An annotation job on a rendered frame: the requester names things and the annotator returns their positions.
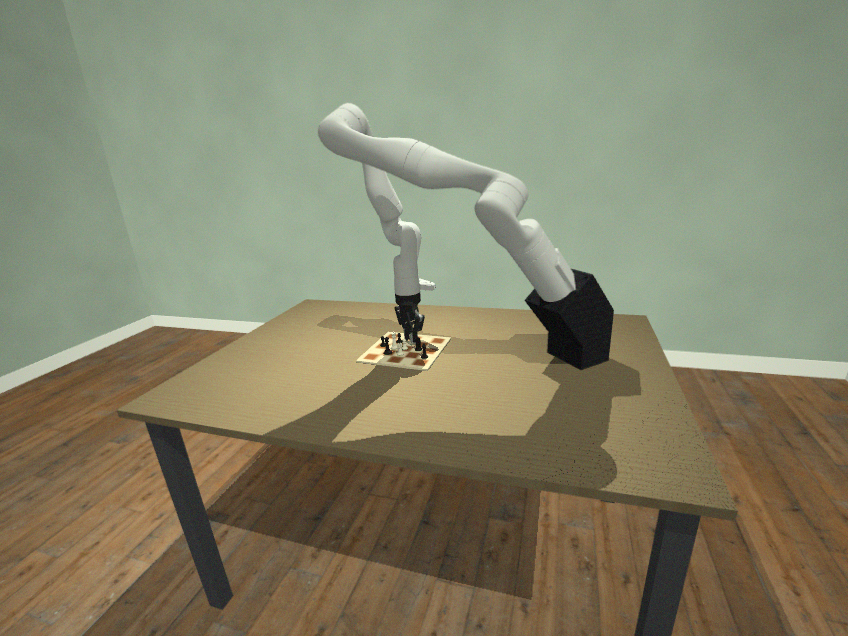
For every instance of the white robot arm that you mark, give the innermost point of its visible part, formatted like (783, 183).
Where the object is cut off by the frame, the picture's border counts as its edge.
(420, 164)

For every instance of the cream and brown chessboard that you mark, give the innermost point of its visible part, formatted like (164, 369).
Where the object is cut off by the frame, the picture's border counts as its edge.
(411, 358)

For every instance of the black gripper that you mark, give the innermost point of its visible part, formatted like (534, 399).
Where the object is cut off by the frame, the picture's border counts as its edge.
(406, 314)

